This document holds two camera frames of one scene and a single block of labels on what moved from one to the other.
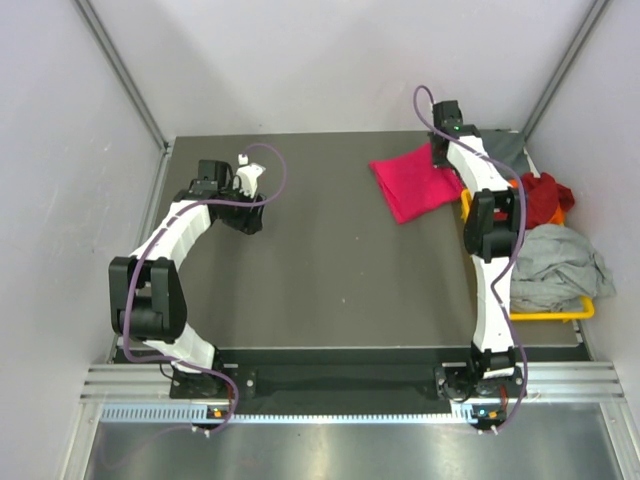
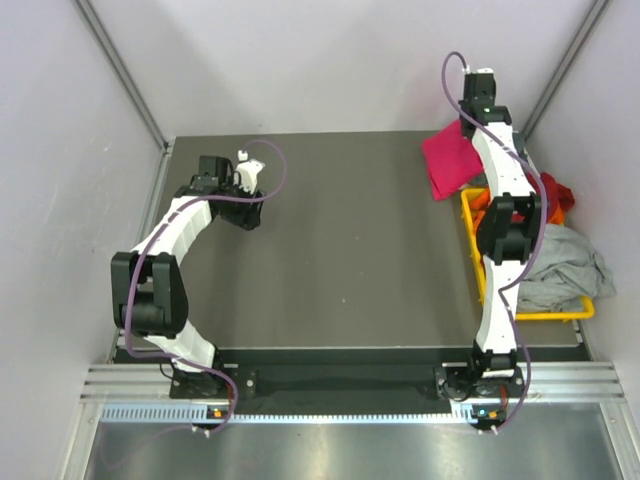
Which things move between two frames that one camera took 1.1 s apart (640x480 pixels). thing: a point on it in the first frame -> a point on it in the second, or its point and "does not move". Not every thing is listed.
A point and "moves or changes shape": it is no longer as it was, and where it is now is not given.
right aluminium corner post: (597, 11) does not move
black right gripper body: (438, 158) -> (462, 107)
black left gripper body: (240, 218) does not move
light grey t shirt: (557, 269) does not move
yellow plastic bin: (586, 310) does not move
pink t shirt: (412, 186) moves or changes shape
